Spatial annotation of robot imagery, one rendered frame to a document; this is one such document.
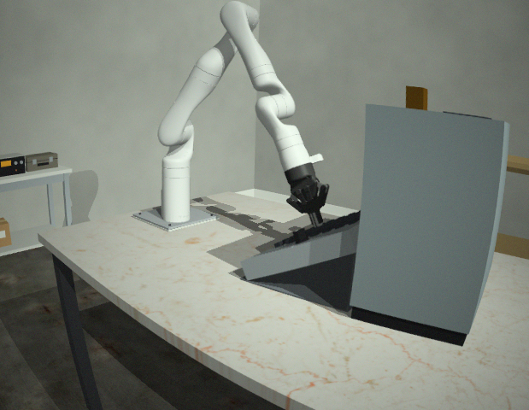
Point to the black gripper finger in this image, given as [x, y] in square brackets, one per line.
[315, 207]
[302, 206]

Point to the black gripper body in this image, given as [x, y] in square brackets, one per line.
[302, 175]

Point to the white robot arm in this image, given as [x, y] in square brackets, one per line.
[240, 20]

